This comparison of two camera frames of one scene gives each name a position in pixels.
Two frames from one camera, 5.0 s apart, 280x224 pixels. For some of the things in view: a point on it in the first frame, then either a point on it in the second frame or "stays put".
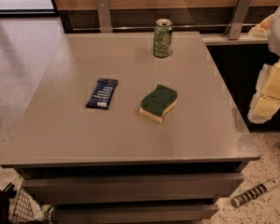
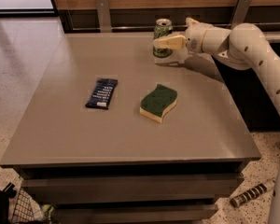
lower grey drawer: x=133 y=214 stays put
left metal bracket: x=105 y=16 stays put
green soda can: x=162 y=37 stays put
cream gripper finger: x=277 y=84 -> x=171 y=43
